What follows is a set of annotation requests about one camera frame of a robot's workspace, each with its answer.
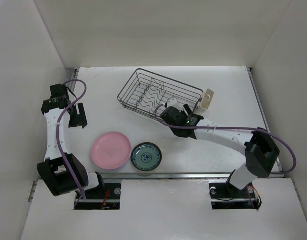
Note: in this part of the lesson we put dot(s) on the pink plate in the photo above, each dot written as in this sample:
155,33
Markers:
111,150

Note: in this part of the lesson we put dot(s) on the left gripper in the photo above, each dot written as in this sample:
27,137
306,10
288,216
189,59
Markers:
79,113

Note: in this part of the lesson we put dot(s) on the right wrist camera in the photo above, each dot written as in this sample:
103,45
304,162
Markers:
173,102

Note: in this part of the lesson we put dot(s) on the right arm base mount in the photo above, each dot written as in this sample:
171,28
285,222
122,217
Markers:
224,196

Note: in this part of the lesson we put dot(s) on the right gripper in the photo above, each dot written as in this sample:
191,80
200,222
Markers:
181,112

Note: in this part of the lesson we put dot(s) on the green patterned plate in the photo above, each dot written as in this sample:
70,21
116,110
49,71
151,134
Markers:
146,157

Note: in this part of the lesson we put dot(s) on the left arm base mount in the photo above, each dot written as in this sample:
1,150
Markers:
101,194

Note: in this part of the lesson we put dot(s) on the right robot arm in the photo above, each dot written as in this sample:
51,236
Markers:
258,147

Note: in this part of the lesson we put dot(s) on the aluminium front rail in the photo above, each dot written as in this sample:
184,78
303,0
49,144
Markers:
165,175

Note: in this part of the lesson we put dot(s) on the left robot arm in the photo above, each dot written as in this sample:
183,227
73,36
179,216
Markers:
61,171

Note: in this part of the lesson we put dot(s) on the beige cutlery holder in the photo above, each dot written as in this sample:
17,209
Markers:
206,100

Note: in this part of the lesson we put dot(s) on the black wire dish rack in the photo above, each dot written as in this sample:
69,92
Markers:
146,93

